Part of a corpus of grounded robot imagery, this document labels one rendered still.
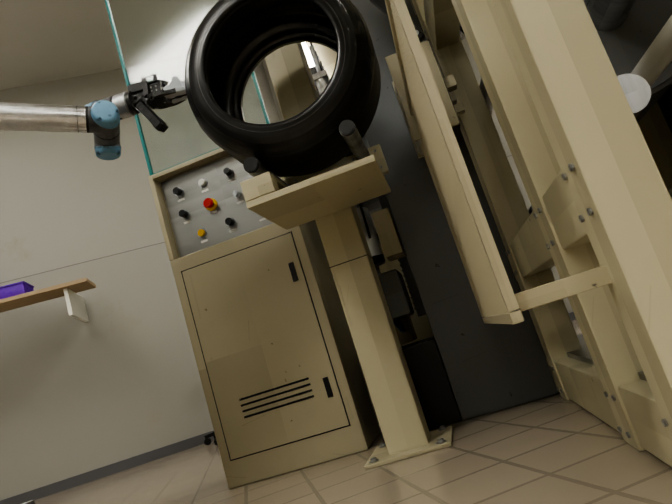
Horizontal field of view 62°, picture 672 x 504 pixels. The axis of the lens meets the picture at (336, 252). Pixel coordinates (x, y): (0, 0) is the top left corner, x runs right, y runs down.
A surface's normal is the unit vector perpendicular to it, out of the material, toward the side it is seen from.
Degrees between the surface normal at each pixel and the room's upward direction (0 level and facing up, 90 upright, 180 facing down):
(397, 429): 90
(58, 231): 90
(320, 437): 90
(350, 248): 90
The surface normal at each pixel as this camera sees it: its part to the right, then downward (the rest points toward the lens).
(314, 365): -0.21, -0.12
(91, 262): 0.16, -0.24
